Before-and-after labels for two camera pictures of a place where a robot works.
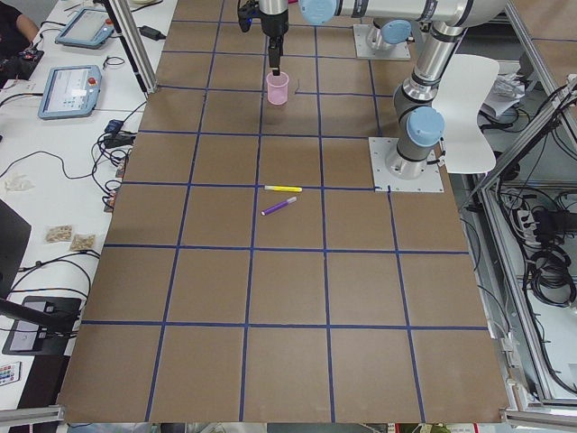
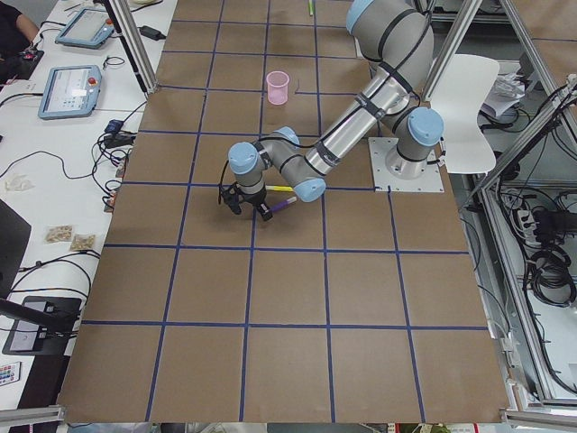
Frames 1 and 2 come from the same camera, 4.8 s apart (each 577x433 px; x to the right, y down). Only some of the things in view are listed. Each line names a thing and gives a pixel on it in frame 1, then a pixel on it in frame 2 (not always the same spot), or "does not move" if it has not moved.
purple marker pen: [279, 206] does not move
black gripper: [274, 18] to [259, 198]
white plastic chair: [469, 80] does not move
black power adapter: [151, 32] does not move
